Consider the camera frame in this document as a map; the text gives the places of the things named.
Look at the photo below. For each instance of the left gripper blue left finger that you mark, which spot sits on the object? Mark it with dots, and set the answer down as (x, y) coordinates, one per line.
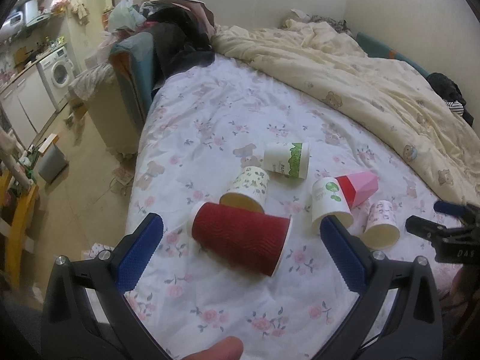
(134, 252)

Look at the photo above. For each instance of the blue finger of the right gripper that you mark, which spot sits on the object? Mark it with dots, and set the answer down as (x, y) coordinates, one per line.
(448, 208)
(426, 229)

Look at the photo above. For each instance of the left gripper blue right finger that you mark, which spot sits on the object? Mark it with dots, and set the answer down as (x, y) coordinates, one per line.
(337, 241)

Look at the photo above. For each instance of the pink faceted plastic cup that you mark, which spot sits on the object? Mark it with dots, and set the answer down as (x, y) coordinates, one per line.
(358, 187)

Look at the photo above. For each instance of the pink patterned paper cup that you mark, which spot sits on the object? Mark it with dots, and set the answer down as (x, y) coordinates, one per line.
(381, 231)

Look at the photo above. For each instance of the white green-leaf paper cup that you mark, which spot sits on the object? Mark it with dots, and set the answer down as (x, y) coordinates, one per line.
(328, 199)

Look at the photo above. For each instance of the red corrugated paper cup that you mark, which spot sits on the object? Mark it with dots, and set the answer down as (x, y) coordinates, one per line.
(252, 240)

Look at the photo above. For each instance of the green grass paper cup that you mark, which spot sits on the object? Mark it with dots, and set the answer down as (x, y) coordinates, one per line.
(289, 159)

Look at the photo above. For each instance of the leopard print paper cup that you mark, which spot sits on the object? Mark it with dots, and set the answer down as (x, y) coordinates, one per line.
(248, 191)

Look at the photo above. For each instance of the right hand thumb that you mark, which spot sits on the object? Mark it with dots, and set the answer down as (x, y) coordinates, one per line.
(461, 302)

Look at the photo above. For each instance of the left hand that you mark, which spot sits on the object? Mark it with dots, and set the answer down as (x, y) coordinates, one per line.
(230, 348)

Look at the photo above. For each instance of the cream bear print duvet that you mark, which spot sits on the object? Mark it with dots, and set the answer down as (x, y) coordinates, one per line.
(387, 97)

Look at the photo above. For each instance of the black clothing at headboard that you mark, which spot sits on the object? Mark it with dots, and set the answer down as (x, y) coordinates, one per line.
(448, 90)

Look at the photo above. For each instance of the yellow wooden chair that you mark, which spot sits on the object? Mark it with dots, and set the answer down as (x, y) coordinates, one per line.
(15, 239)

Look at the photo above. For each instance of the grey trash bin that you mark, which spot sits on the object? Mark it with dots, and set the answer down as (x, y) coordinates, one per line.
(51, 164)

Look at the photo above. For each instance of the floral white bed sheet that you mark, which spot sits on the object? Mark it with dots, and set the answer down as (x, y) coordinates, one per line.
(204, 127)

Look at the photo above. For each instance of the teal headboard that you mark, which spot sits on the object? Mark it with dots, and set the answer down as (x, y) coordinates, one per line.
(376, 49)

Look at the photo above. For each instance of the white kitchen cabinet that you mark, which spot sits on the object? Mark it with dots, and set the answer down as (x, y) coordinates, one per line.
(28, 106)

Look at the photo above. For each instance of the teal bed footboard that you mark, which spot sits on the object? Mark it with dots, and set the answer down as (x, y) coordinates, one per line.
(133, 61)

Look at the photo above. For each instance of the white washing machine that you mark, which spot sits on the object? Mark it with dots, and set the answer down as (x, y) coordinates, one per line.
(57, 73)

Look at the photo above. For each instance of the dark clothes pile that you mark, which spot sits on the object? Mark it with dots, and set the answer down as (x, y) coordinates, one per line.
(182, 31)

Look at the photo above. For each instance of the white plastic bag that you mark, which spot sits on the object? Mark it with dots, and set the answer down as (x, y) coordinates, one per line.
(125, 16)

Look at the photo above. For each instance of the white range hood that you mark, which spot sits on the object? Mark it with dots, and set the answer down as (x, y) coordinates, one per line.
(26, 17)

